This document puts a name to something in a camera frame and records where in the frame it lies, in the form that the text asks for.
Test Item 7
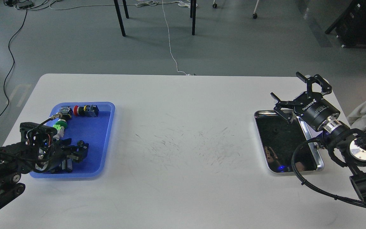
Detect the light green selector switch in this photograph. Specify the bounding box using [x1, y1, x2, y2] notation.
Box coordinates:
[53, 124, 65, 141]

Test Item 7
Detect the silver metal tray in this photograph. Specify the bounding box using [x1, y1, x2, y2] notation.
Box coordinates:
[254, 110, 324, 175]

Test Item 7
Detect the black table leg left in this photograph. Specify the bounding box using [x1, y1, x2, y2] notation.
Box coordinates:
[114, 0, 129, 37]

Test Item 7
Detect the red mushroom push button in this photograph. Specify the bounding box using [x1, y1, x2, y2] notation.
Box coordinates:
[73, 105, 99, 117]

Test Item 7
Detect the green push button switch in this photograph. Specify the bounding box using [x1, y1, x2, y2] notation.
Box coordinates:
[55, 106, 73, 129]

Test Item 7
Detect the black square push button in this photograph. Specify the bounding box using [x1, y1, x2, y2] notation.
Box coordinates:
[50, 158, 73, 174]

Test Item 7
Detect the black table leg right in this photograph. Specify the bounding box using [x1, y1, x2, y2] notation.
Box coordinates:
[189, 0, 197, 35]

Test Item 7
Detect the white cable on floor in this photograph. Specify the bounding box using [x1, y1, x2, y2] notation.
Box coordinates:
[134, 0, 198, 76]

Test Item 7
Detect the black braided cable image right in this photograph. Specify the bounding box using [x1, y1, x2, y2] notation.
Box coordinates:
[291, 138, 366, 209]

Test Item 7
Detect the black cable on floor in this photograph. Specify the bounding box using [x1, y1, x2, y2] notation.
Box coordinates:
[0, 0, 56, 147]

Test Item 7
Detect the black table leg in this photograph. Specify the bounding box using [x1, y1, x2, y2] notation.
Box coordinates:
[114, 0, 129, 37]
[189, 0, 197, 35]

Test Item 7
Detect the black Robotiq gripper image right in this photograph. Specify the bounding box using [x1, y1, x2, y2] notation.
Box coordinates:
[270, 72, 341, 132]

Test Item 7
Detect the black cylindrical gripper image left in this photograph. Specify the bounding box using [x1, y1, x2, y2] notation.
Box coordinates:
[35, 143, 89, 172]

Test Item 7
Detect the black wrist camera image left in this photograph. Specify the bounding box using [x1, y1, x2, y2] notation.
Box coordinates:
[19, 112, 63, 147]

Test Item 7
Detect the black cabinet top right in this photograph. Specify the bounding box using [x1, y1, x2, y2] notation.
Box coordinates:
[324, 0, 366, 48]

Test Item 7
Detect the blue plastic tray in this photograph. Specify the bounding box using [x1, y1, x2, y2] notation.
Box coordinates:
[30, 101, 116, 179]

